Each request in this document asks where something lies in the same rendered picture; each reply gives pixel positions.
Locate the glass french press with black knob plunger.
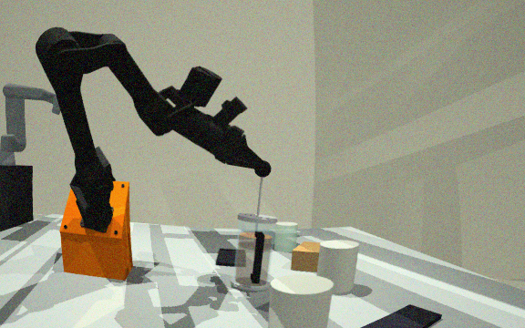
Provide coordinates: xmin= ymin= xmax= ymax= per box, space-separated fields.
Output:
xmin=231 ymin=160 xmax=278 ymax=291

